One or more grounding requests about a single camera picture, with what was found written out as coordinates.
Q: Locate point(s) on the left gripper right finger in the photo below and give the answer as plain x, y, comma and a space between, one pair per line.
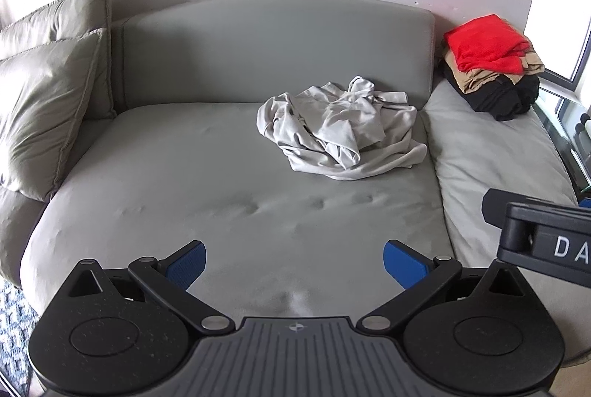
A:
425, 282

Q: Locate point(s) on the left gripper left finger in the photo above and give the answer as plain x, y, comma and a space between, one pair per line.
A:
166, 282

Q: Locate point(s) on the light grey garment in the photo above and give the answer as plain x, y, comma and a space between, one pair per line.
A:
344, 135

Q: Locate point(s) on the glass side table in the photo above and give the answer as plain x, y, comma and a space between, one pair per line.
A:
564, 121

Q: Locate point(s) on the black folded garment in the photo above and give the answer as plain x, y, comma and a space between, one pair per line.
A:
500, 98

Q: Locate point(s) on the blue white patterned rug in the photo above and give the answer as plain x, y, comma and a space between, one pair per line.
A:
18, 319

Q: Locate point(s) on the tan folded garment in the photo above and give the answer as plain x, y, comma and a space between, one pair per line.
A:
470, 82

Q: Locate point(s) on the grey sofa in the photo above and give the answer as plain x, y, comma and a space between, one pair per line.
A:
183, 160

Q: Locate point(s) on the red folded garment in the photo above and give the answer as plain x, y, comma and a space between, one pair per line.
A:
488, 43

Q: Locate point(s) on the front olive cushion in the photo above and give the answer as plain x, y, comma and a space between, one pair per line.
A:
45, 92

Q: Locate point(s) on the olive cushion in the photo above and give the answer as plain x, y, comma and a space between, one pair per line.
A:
45, 92
68, 19

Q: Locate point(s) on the rear olive cushion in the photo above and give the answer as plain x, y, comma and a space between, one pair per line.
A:
68, 19

